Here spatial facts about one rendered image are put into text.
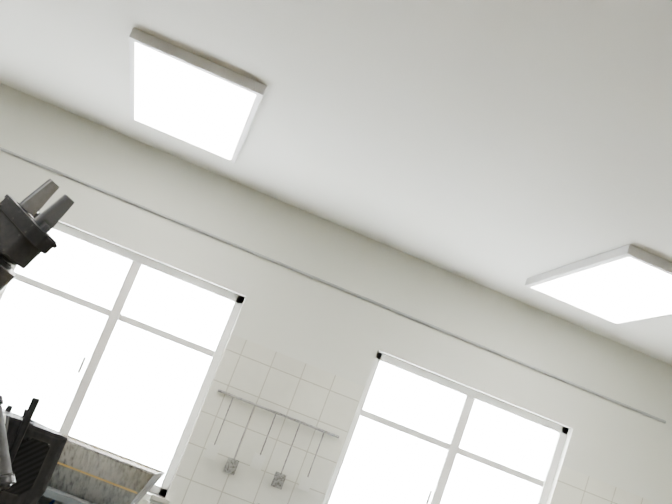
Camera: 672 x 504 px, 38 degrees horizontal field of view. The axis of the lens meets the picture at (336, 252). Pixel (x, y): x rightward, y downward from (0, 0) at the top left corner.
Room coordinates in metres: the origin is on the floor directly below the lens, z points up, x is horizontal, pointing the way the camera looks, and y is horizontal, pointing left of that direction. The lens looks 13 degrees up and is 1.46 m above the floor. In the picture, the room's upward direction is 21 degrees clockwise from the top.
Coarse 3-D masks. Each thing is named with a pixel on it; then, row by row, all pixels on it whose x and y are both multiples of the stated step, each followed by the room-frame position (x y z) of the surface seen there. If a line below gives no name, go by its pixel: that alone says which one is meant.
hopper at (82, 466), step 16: (64, 448) 2.85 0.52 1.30; (80, 448) 2.84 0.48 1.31; (96, 448) 3.12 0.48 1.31; (64, 464) 2.87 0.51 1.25; (80, 464) 2.86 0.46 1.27; (96, 464) 2.85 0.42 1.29; (112, 464) 2.84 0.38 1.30; (128, 464) 2.84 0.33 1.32; (144, 464) 3.12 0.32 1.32; (64, 480) 2.89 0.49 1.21; (80, 480) 2.88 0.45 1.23; (96, 480) 2.87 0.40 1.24; (112, 480) 2.86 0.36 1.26; (128, 480) 2.86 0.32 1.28; (144, 480) 2.85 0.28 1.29; (80, 496) 2.90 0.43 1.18; (96, 496) 2.89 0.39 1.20; (112, 496) 2.88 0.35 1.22; (128, 496) 2.88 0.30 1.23
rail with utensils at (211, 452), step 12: (228, 408) 5.93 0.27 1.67; (264, 408) 5.97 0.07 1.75; (324, 432) 6.02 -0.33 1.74; (264, 444) 5.97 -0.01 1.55; (204, 456) 5.93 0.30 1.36; (264, 456) 5.98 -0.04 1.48; (228, 468) 5.95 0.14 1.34; (276, 480) 5.99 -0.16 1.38; (300, 480) 6.01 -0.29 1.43; (312, 480) 6.02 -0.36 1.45
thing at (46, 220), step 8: (64, 200) 1.42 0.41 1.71; (72, 200) 1.43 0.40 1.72; (48, 208) 1.42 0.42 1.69; (56, 208) 1.42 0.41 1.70; (64, 208) 1.43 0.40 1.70; (40, 216) 1.42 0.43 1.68; (48, 216) 1.43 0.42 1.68; (56, 216) 1.44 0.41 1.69; (40, 224) 1.43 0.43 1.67; (48, 224) 1.44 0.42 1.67
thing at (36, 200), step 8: (48, 184) 1.45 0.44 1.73; (56, 184) 1.45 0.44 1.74; (32, 192) 1.45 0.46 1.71; (40, 192) 1.45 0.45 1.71; (48, 192) 1.46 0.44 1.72; (24, 200) 1.45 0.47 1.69; (32, 200) 1.45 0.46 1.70; (40, 200) 1.46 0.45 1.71; (24, 208) 1.45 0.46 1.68; (32, 208) 1.46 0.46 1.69; (40, 208) 1.47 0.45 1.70
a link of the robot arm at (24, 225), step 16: (0, 208) 1.44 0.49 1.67; (16, 208) 1.43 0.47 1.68; (0, 224) 1.44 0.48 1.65; (16, 224) 1.42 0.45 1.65; (32, 224) 1.41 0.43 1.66; (0, 240) 1.42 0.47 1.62; (16, 240) 1.41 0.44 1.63; (32, 240) 1.41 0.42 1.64; (48, 240) 1.41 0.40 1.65; (0, 256) 1.43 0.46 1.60; (16, 256) 1.42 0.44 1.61; (32, 256) 1.44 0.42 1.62; (0, 272) 1.43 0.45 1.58; (0, 288) 1.45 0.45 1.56
